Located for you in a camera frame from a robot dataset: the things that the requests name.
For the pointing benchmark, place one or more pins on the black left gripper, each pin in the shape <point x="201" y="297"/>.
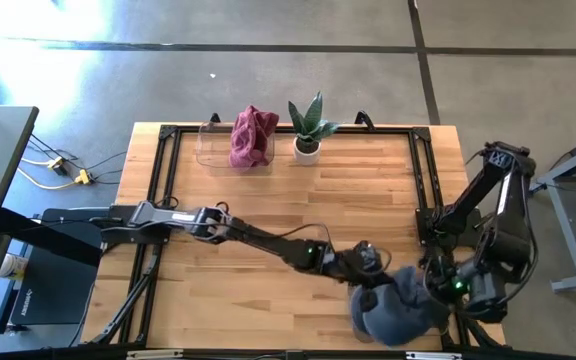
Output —
<point x="363" y="262"/>

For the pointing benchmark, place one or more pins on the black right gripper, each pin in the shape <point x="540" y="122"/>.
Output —
<point x="440" y="280"/>

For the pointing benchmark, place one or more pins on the dark blue baseball cap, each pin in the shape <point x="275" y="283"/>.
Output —
<point x="403" y="315"/>

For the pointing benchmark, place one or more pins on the magenta cloth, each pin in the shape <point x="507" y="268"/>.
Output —
<point x="250" y="140"/>

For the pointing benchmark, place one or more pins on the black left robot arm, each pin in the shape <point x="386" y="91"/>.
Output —
<point x="268" y="242"/>

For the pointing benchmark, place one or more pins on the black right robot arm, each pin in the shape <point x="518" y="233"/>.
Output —
<point x="510" y="240"/>

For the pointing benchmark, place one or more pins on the clear plastic bin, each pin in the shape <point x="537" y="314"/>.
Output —
<point x="213" y="147"/>
<point x="443" y="336"/>

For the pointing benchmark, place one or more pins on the snake plant in white pot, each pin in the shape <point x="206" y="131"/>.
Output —
<point x="307" y="159"/>

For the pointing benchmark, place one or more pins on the grey metal table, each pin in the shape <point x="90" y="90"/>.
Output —
<point x="567" y="232"/>

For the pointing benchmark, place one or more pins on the black table edge clamp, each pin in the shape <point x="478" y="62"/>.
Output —
<point x="215" y="119"/>
<point x="365" y="119"/>

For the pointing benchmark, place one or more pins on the yellow power plug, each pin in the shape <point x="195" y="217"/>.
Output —
<point x="84" y="176"/>
<point x="58" y="162"/>

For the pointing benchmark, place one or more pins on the black Husky mat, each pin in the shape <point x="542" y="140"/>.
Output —
<point x="53" y="290"/>

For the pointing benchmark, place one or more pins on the white paper cup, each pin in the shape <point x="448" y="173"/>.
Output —
<point x="13" y="266"/>

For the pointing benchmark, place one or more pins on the black aluminium table frame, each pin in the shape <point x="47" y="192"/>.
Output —
<point x="388" y="130"/>

